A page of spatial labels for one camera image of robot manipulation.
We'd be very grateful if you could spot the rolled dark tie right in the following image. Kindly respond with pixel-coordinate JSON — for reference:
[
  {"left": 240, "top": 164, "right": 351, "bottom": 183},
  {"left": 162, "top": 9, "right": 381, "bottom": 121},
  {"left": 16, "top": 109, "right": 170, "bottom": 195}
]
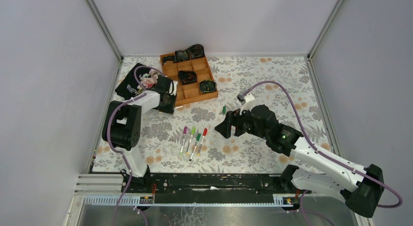
[{"left": 199, "top": 80, "right": 217, "bottom": 94}]

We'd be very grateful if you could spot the floral patterned table cover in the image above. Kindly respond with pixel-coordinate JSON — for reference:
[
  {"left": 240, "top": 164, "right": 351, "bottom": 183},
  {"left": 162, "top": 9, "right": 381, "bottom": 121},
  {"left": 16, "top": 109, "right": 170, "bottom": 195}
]
[{"left": 94, "top": 55, "right": 331, "bottom": 174}]

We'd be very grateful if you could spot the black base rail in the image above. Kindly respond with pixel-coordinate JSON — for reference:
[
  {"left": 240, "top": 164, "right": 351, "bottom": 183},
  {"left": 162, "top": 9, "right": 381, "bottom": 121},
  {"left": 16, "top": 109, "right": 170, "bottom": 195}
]
[{"left": 120, "top": 169, "right": 302, "bottom": 210}]

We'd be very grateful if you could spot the rolled dark tie centre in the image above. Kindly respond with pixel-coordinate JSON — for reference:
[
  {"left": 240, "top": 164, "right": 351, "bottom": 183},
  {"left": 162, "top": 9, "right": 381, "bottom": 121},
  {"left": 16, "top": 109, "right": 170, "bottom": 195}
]
[{"left": 178, "top": 71, "right": 197, "bottom": 85}]

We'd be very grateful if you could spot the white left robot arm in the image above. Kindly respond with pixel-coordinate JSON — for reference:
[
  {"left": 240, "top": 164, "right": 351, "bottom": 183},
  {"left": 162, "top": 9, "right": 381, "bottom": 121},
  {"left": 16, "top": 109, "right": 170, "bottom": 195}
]
[{"left": 102, "top": 76, "right": 178, "bottom": 178}]

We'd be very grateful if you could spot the wooden compartment tray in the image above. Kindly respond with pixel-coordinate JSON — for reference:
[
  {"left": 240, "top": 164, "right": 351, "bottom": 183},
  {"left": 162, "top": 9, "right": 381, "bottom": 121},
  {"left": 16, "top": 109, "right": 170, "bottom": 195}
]
[{"left": 160, "top": 49, "right": 218, "bottom": 106}]

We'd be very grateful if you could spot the rolled dark tie back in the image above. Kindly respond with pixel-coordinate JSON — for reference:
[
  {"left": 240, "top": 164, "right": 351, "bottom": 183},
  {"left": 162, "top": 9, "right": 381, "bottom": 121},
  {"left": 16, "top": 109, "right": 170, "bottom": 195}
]
[{"left": 189, "top": 44, "right": 205, "bottom": 59}]

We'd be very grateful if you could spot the rolled dark tie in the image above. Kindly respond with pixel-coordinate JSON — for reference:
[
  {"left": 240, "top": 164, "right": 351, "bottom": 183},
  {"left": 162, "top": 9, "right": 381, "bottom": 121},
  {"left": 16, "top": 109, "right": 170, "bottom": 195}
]
[
  {"left": 178, "top": 71, "right": 197, "bottom": 85},
  {"left": 199, "top": 80, "right": 217, "bottom": 94},
  {"left": 189, "top": 44, "right": 205, "bottom": 59}
]

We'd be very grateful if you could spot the aluminium frame rail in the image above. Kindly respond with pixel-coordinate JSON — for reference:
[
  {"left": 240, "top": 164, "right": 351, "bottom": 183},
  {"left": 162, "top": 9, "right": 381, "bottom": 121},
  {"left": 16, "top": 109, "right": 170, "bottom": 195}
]
[{"left": 85, "top": 0, "right": 123, "bottom": 62}]

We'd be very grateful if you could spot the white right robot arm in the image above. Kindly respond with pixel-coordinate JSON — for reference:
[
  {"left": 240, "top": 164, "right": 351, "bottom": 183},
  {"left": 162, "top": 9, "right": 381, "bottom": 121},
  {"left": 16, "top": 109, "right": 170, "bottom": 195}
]
[{"left": 215, "top": 105, "right": 384, "bottom": 218}]

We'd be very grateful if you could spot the black floral cloth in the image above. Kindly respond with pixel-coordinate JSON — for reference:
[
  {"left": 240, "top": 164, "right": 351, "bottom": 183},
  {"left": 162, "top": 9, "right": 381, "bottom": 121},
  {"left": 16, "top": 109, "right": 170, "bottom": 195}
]
[{"left": 115, "top": 63, "right": 160, "bottom": 100}]

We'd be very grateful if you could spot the dark tie back left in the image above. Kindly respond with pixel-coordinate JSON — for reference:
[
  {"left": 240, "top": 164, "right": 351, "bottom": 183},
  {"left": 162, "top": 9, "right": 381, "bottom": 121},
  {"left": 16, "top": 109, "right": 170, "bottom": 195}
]
[{"left": 161, "top": 50, "right": 190, "bottom": 65}]

